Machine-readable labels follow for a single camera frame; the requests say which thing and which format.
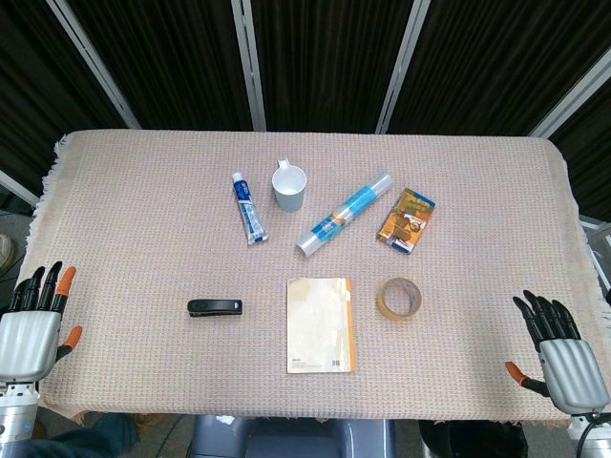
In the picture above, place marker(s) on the light blue plastic cup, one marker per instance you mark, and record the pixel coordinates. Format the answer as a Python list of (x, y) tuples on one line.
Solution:
[(288, 195)]

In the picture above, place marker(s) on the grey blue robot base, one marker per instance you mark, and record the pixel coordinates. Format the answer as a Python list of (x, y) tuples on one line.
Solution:
[(291, 436)]

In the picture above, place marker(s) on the black stapler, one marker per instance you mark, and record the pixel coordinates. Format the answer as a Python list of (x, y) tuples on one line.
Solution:
[(215, 307)]

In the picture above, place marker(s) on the beige notebook with orange spine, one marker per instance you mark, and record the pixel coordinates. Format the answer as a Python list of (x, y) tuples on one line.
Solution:
[(317, 326)]

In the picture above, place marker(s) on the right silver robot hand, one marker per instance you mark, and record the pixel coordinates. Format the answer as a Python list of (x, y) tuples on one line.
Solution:
[(570, 374)]

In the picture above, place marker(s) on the white shoe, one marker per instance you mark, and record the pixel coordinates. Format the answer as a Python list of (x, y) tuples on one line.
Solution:
[(5, 253)]

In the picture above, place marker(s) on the white slotted partition post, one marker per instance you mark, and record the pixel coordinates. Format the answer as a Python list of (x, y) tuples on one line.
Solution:
[(248, 62)]

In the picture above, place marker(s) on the clear plastic wrap roll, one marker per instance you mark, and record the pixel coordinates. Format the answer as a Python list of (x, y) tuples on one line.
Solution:
[(341, 217)]

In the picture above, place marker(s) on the pink woven tablecloth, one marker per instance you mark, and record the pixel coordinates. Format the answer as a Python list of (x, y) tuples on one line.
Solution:
[(143, 214)]

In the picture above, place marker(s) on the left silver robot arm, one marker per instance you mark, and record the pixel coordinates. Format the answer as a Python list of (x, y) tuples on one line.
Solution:
[(14, 412)]

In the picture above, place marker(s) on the white partition rail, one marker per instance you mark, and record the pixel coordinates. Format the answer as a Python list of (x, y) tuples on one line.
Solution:
[(19, 186)]

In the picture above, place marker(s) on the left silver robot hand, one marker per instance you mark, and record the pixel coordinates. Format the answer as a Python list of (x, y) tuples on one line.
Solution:
[(26, 341)]

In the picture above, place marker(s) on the blue white toothpaste tube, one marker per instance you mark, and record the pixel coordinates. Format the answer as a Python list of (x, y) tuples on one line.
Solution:
[(248, 210)]

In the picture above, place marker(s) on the orange yellow printed box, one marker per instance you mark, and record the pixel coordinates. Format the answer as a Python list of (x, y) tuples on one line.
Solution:
[(406, 222)]

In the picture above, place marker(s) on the yellowish clear tape roll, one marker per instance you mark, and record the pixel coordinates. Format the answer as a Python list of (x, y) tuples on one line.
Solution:
[(382, 305)]

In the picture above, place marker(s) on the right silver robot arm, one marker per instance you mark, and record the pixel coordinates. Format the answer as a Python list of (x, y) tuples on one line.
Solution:
[(596, 434)]

